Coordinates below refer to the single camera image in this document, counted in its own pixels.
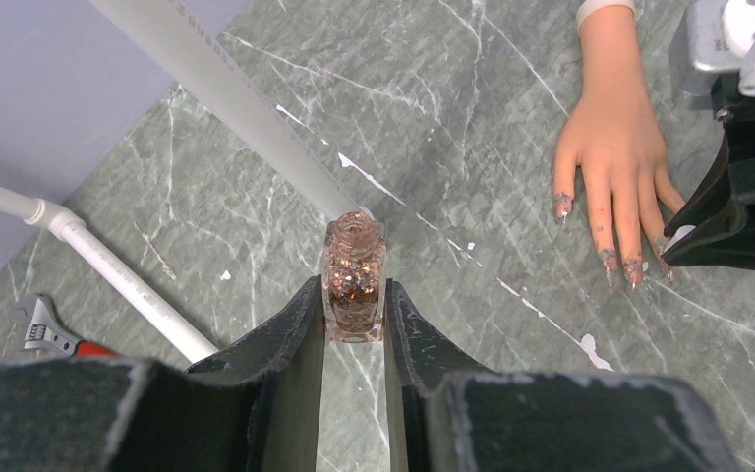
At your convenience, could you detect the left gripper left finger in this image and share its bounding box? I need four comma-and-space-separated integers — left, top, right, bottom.
0, 277, 324, 471

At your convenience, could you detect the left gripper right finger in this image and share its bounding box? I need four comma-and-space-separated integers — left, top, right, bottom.
384, 281, 736, 471

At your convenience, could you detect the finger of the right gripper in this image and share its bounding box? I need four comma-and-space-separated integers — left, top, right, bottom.
662, 122, 755, 271

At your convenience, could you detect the glitter nail polish bottle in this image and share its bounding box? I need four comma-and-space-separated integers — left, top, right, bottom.
321, 211, 386, 343

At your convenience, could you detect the white nail polish cap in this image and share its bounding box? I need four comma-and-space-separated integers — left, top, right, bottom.
661, 225, 696, 254

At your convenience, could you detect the mannequin hand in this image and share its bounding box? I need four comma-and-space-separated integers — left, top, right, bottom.
552, 1, 685, 288

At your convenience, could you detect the red adjustable wrench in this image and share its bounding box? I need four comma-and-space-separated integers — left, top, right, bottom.
11, 293, 117, 357

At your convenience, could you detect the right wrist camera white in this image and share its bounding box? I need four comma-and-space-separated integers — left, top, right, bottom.
668, 1, 755, 109

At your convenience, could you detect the white PVC pipe frame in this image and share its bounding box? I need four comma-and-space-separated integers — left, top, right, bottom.
0, 1, 392, 367

